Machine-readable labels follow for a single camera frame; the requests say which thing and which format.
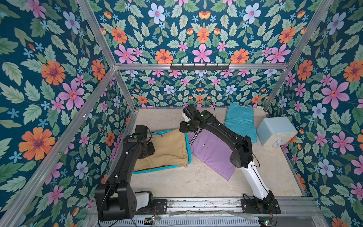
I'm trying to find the tan pants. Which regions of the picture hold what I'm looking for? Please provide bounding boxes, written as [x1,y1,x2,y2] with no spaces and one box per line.
[134,129,190,172]

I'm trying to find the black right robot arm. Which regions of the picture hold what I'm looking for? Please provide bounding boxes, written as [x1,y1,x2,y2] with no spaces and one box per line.
[180,104,275,207]

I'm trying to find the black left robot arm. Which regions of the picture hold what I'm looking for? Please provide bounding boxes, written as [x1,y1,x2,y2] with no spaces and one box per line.
[95,125,155,221]

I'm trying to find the folded purple pants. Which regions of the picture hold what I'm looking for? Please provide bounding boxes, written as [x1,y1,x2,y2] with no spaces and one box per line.
[188,130,235,181]

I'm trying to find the folded teal pants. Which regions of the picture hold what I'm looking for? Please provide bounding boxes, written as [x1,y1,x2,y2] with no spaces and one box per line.
[224,103,258,143]

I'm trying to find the light blue box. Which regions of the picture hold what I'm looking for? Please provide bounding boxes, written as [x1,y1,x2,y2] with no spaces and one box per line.
[256,116,297,147]

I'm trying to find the black hook rail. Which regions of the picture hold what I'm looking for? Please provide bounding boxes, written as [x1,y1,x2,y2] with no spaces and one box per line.
[170,63,230,71]

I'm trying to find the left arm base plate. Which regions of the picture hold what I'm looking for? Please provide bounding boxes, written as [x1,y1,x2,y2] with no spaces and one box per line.
[136,199,168,215]

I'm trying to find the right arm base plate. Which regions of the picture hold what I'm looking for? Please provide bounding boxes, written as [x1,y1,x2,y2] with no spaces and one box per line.
[241,198,281,214]

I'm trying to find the aluminium frame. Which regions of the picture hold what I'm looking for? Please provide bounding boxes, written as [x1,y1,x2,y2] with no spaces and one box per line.
[1,1,334,227]

